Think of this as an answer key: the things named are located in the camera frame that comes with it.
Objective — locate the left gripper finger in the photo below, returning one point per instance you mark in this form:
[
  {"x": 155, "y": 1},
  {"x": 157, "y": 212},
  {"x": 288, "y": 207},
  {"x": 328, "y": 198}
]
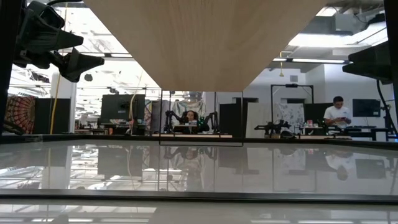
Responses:
[
  {"x": 65, "y": 40},
  {"x": 76, "y": 67}
]

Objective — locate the black cabinet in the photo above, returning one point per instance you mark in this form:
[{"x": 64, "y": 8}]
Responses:
[{"x": 53, "y": 115}]

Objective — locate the dark partition panel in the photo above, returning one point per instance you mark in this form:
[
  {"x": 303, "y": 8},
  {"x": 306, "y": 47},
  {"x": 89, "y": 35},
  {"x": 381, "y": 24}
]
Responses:
[{"x": 230, "y": 118}]

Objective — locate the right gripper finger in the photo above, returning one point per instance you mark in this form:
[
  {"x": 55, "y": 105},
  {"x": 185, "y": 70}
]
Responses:
[
  {"x": 373, "y": 54},
  {"x": 370, "y": 71}
]

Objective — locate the red patterned tapestry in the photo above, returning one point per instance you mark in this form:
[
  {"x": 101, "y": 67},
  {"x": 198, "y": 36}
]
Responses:
[{"x": 20, "y": 113}]

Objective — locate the black background robot arm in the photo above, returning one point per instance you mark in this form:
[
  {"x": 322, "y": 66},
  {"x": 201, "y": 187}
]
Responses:
[
  {"x": 169, "y": 118},
  {"x": 214, "y": 119},
  {"x": 273, "y": 127}
]

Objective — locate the white glossy table sheet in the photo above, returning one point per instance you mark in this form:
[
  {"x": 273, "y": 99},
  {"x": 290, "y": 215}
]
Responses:
[{"x": 199, "y": 168}]

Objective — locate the black background station frame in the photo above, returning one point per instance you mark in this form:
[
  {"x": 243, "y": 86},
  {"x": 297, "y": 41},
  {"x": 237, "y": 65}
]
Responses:
[{"x": 291, "y": 85}]

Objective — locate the person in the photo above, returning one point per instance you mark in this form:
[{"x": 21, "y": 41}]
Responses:
[
  {"x": 190, "y": 116},
  {"x": 337, "y": 113}
]

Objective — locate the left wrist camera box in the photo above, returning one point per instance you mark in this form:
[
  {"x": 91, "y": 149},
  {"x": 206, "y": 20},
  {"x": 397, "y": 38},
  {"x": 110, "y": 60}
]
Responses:
[{"x": 51, "y": 17}]

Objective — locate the background wooden table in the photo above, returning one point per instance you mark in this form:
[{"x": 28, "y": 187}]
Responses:
[{"x": 192, "y": 136}]

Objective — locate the large black monitor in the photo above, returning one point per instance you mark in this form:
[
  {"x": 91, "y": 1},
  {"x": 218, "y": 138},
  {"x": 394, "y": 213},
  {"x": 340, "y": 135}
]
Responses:
[{"x": 121, "y": 109}]

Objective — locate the black round ceiling fixture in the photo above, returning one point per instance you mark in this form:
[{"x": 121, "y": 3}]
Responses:
[{"x": 88, "y": 77}]

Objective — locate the patterned hanging cloth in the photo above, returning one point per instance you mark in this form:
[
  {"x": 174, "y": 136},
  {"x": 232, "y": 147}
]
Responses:
[{"x": 186, "y": 104}]

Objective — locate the white board panel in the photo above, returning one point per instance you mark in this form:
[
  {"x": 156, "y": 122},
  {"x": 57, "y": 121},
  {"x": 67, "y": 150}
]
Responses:
[{"x": 258, "y": 119}]

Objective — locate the wooden shelf black legs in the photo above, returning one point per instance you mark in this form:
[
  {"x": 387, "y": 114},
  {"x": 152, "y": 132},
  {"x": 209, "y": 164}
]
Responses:
[{"x": 202, "y": 43}]

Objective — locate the long ceiling light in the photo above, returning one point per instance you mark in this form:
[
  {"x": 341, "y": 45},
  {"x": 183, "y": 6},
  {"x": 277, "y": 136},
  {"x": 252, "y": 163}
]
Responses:
[{"x": 311, "y": 60}]

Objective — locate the black wall monitor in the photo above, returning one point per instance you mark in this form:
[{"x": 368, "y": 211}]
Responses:
[{"x": 367, "y": 108}]

